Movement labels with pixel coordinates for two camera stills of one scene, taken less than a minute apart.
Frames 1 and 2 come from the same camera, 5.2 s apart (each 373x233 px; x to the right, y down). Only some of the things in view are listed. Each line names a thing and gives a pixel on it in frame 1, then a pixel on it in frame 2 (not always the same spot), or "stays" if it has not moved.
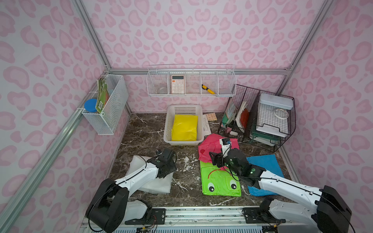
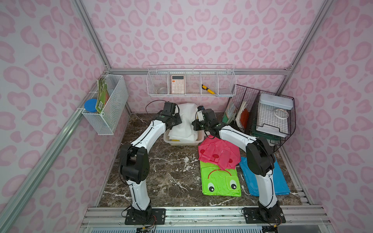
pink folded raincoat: (211, 143) stays
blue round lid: (90, 105) stays
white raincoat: (160, 185) to (185, 131)
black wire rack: (265, 119) stays
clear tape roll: (281, 113) stays
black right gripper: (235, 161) to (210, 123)
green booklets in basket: (103, 93) stays
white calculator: (178, 84) stays
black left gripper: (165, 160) to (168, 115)
